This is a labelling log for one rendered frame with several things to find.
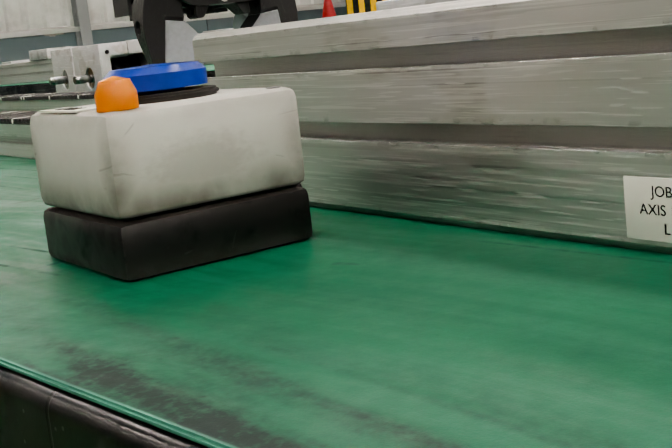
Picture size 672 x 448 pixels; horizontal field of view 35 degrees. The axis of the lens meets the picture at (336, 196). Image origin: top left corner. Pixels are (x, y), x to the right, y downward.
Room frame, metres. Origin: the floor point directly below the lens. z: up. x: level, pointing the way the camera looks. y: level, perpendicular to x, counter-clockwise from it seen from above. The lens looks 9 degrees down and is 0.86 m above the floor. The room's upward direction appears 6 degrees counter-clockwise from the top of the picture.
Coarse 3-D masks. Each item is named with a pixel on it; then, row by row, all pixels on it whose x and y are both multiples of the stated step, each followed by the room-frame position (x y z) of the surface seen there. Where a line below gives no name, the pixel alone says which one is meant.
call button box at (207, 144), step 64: (64, 128) 0.39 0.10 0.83; (128, 128) 0.37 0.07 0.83; (192, 128) 0.38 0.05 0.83; (256, 128) 0.39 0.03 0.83; (64, 192) 0.40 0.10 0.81; (128, 192) 0.36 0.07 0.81; (192, 192) 0.38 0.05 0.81; (256, 192) 0.39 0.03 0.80; (64, 256) 0.41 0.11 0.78; (128, 256) 0.36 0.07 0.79; (192, 256) 0.38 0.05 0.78
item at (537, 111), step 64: (512, 0) 0.37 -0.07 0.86; (576, 0) 0.34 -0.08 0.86; (640, 0) 0.32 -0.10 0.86; (256, 64) 0.53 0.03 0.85; (320, 64) 0.48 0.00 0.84; (384, 64) 0.44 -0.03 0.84; (448, 64) 0.40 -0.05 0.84; (512, 64) 0.37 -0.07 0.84; (576, 64) 0.34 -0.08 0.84; (640, 64) 0.32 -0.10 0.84; (320, 128) 0.49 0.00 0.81; (384, 128) 0.45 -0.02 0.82; (448, 128) 0.41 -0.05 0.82; (512, 128) 0.38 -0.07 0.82; (576, 128) 0.36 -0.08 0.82; (640, 128) 0.34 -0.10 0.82; (320, 192) 0.47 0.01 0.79; (384, 192) 0.43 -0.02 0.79; (448, 192) 0.40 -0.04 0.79; (512, 192) 0.37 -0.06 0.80; (576, 192) 0.35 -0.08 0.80; (640, 192) 0.32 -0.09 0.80
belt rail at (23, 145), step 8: (0, 128) 0.95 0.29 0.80; (8, 128) 0.93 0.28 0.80; (16, 128) 0.91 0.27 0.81; (24, 128) 0.89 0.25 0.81; (0, 136) 0.97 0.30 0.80; (8, 136) 0.93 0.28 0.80; (16, 136) 0.91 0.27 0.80; (24, 136) 0.90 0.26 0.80; (0, 144) 0.95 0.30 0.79; (8, 144) 0.93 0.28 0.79; (16, 144) 0.92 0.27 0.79; (24, 144) 0.90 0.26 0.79; (32, 144) 0.90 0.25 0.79; (0, 152) 0.96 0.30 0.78; (8, 152) 0.94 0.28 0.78; (16, 152) 0.92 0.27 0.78; (24, 152) 0.90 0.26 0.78; (32, 152) 0.88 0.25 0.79
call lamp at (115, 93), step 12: (108, 84) 0.37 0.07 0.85; (120, 84) 0.37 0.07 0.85; (132, 84) 0.37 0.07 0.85; (96, 96) 0.37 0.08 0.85; (108, 96) 0.37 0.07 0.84; (120, 96) 0.37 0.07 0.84; (132, 96) 0.37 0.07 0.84; (96, 108) 0.37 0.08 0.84; (108, 108) 0.37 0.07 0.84; (120, 108) 0.37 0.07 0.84; (132, 108) 0.37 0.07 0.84
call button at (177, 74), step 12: (108, 72) 0.41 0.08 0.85; (120, 72) 0.40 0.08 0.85; (132, 72) 0.40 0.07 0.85; (144, 72) 0.40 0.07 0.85; (156, 72) 0.40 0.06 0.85; (168, 72) 0.40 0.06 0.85; (180, 72) 0.40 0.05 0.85; (192, 72) 0.40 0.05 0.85; (204, 72) 0.41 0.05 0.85; (144, 84) 0.40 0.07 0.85; (156, 84) 0.40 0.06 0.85; (168, 84) 0.40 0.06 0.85; (180, 84) 0.40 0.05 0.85; (192, 84) 0.40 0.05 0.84
